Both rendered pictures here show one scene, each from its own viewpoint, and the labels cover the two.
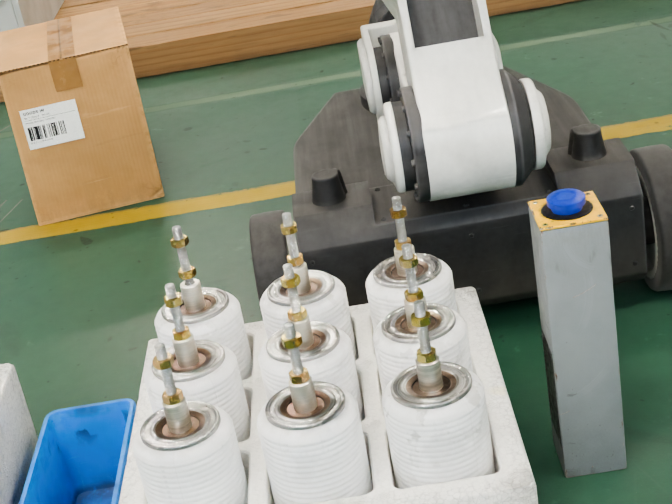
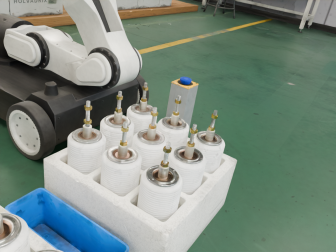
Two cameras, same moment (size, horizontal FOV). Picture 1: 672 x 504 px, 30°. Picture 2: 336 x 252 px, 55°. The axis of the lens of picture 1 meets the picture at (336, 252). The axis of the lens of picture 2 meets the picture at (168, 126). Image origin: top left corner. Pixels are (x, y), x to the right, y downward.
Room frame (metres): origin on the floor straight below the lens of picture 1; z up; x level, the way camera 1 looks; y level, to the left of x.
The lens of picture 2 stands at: (0.74, 0.69, 0.69)
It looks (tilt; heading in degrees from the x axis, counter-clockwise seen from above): 28 degrees down; 296
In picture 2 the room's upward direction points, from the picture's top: 10 degrees clockwise
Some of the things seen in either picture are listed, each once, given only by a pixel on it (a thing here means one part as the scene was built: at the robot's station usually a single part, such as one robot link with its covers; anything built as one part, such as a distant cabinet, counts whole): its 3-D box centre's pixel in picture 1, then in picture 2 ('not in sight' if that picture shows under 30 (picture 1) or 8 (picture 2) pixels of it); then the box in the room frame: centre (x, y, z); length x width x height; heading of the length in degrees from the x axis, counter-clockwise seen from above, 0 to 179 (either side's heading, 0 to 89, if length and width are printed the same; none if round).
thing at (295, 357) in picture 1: (295, 359); (192, 137); (0.99, 0.05, 0.30); 0.01 x 0.01 x 0.08
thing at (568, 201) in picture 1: (566, 204); (185, 81); (1.17, -0.24, 0.32); 0.04 x 0.04 x 0.02
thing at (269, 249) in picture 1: (279, 282); (30, 130); (1.55, 0.08, 0.10); 0.20 x 0.05 x 0.20; 178
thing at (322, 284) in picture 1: (301, 288); (117, 121); (1.22, 0.04, 0.25); 0.08 x 0.08 x 0.01
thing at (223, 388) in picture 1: (207, 435); (119, 184); (1.11, 0.17, 0.16); 0.10 x 0.10 x 0.18
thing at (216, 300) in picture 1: (195, 306); (87, 135); (1.23, 0.16, 0.25); 0.08 x 0.08 x 0.01
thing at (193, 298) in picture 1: (192, 296); (87, 131); (1.23, 0.16, 0.26); 0.02 x 0.02 x 0.03
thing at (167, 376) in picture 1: (168, 380); (165, 157); (0.99, 0.17, 0.30); 0.01 x 0.01 x 0.08
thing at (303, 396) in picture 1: (303, 394); (189, 150); (0.99, 0.05, 0.26); 0.02 x 0.02 x 0.03
